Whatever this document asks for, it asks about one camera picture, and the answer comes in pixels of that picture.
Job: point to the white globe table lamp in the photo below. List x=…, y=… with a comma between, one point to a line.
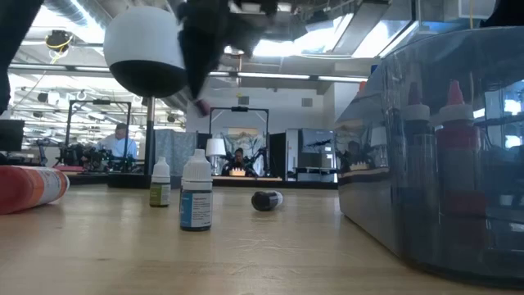
x=139, y=45

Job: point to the small white shade lamp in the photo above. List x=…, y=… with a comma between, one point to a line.
x=215, y=147

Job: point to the black monitor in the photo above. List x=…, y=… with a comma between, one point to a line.
x=10, y=135

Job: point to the grey-blue fabric partition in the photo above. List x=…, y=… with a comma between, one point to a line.
x=174, y=147

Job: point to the large red colouring bottle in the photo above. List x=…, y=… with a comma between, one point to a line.
x=28, y=188

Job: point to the large purple-capped colouring bottle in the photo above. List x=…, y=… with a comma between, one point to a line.
x=417, y=135

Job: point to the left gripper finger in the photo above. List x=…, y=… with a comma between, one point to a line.
x=200, y=61

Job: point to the black gantry frame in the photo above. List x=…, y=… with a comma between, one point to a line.
x=239, y=109
x=100, y=102

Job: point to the dark translucent plastic bin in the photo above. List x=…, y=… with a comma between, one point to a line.
x=368, y=184

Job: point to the small black dropper bottle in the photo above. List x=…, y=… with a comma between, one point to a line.
x=265, y=201

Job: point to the small blue-label dropper bottle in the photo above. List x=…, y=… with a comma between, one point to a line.
x=196, y=196

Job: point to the black aluminium table frame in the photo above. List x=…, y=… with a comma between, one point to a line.
x=245, y=184

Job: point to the person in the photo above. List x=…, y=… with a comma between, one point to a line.
x=238, y=162
x=118, y=145

